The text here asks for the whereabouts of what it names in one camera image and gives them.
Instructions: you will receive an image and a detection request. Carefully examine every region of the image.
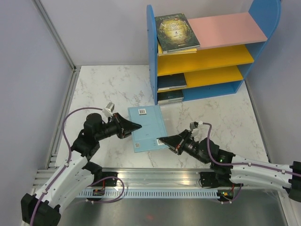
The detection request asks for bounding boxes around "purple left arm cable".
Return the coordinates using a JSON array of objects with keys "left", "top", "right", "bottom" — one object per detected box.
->
[{"left": 28, "top": 107, "right": 104, "bottom": 226}]

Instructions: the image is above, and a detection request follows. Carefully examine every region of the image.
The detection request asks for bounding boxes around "blue pink yellow bookshelf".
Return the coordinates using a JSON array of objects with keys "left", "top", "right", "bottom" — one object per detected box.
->
[{"left": 146, "top": 0, "right": 281, "bottom": 103}]

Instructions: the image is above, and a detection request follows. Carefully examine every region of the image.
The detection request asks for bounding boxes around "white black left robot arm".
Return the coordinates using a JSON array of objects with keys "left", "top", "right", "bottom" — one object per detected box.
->
[{"left": 21, "top": 113, "right": 142, "bottom": 226}]

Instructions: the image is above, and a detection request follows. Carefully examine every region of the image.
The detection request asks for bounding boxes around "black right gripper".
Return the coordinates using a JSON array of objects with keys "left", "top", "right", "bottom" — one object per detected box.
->
[{"left": 159, "top": 129, "right": 208, "bottom": 163}]

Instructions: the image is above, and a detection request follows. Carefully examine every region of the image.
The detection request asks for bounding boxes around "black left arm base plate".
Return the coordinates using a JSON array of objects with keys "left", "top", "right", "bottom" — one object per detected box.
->
[{"left": 93, "top": 172, "right": 118, "bottom": 188}]

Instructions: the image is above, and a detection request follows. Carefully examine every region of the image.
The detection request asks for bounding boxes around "teal underwater book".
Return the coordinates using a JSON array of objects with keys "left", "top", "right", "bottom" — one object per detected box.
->
[{"left": 157, "top": 90, "right": 184, "bottom": 105}]

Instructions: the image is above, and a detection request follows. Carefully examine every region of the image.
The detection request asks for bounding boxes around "pale grey Gatsby book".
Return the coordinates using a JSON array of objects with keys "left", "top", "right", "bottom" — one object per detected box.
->
[{"left": 158, "top": 86, "right": 186, "bottom": 91}]

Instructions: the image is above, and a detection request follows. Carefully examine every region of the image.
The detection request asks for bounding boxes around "aluminium left frame post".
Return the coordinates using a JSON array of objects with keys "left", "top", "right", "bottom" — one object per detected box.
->
[{"left": 32, "top": 0, "right": 77, "bottom": 72}]

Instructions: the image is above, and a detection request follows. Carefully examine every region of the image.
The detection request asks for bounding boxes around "white slotted cable duct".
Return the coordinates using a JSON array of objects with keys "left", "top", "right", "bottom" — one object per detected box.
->
[{"left": 77, "top": 188, "right": 220, "bottom": 199}]

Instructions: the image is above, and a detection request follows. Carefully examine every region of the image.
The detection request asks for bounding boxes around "aluminium mounting rail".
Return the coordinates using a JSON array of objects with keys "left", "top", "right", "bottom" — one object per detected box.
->
[{"left": 32, "top": 168, "right": 289, "bottom": 190}]

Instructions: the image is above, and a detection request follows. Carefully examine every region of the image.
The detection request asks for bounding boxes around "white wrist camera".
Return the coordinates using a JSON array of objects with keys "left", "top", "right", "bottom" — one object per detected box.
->
[
  {"left": 190, "top": 121, "right": 203, "bottom": 137},
  {"left": 102, "top": 102, "right": 115, "bottom": 118}
]

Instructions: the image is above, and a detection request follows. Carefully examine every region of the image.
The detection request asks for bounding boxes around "yellow Little Prince book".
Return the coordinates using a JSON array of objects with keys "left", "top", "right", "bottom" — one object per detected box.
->
[{"left": 158, "top": 43, "right": 197, "bottom": 56}]

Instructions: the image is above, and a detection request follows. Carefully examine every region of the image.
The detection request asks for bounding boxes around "dark navy blue book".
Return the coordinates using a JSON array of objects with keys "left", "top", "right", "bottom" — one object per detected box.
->
[{"left": 157, "top": 73, "right": 187, "bottom": 88}]

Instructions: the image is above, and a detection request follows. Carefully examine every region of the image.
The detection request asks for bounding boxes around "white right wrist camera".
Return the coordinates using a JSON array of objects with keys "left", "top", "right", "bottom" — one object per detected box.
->
[{"left": 190, "top": 121, "right": 203, "bottom": 137}]

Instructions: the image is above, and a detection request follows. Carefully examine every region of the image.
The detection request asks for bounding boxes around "green Alice Wonderland book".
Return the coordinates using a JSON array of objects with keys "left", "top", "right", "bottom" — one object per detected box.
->
[{"left": 155, "top": 13, "right": 200, "bottom": 54}]

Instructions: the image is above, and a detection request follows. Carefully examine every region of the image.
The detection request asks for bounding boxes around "light blue barcode book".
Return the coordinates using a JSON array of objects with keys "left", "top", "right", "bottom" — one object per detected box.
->
[{"left": 128, "top": 105, "right": 168, "bottom": 153}]

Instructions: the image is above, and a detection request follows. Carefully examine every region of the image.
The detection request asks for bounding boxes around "purple galaxy Crusoe book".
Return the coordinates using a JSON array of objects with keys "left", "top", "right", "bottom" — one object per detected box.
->
[{"left": 158, "top": 100, "right": 182, "bottom": 105}]

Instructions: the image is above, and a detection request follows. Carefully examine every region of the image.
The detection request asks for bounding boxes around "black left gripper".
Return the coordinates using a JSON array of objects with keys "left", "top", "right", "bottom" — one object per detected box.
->
[{"left": 95, "top": 112, "right": 141, "bottom": 140}]

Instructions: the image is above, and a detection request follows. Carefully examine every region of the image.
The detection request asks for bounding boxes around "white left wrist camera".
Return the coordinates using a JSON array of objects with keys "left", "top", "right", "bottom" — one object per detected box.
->
[{"left": 102, "top": 102, "right": 115, "bottom": 118}]

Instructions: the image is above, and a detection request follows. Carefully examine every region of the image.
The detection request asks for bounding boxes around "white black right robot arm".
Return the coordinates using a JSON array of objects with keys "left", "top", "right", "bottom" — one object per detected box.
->
[{"left": 158, "top": 130, "right": 301, "bottom": 202}]

